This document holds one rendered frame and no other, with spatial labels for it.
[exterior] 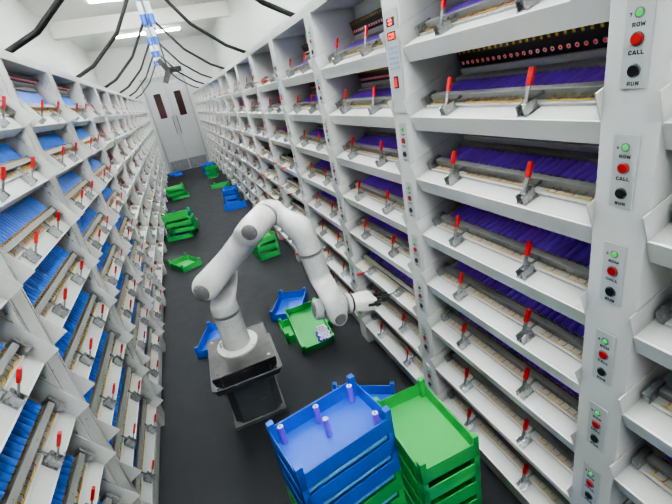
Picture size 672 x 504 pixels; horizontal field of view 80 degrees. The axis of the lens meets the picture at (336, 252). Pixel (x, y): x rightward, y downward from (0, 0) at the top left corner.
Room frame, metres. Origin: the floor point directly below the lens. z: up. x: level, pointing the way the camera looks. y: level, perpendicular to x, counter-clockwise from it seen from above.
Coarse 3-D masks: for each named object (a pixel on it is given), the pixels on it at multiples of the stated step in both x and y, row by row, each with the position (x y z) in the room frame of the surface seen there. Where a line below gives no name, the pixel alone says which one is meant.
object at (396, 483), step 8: (400, 472) 0.84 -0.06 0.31; (392, 480) 0.83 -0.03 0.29; (400, 480) 0.84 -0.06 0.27; (288, 488) 0.86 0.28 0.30; (384, 488) 0.81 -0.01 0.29; (392, 488) 0.82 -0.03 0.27; (400, 488) 0.83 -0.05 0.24; (368, 496) 0.83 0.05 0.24; (376, 496) 0.79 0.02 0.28; (384, 496) 0.81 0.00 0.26
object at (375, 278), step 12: (360, 252) 1.92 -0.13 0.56; (372, 252) 1.94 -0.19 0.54; (360, 264) 1.89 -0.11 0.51; (372, 276) 1.73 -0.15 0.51; (384, 276) 1.69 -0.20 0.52; (384, 288) 1.60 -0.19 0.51; (396, 288) 1.56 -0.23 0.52; (396, 300) 1.50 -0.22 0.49; (408, 300) 1.45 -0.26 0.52; (408, 312) 1.43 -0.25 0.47
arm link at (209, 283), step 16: (256, 208) 1.44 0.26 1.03; (240, 224) 1.37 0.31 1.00; (256, 224) 1.35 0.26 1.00; (272, 224) 1.44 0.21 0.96; (240, 240) 1.39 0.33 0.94; (256, 240) 1.35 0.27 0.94; (224, 256) 1.47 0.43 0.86; (240, 256) 1.46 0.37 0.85; (208, 272) 1.47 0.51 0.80; (224, 272) 1.47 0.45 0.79; (192, 288) 1.48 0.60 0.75; (208, 288) 1.46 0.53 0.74
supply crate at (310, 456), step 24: (312, 408) 0.94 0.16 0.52; (336, 408) 0.96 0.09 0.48; (360, 408) 0.94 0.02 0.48; (384, 408) 0.85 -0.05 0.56; (288, 432) 0.90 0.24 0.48; (312, 432) 0.88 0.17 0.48; (336, 432) 0.87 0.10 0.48; (360, 432) 0.85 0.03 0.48; (384, 432) 0.82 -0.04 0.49; (288, 456) 0.82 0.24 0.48; (312, 456) 0.80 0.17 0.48; (336, 456) 0.75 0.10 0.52; (312, 480) 0.72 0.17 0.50
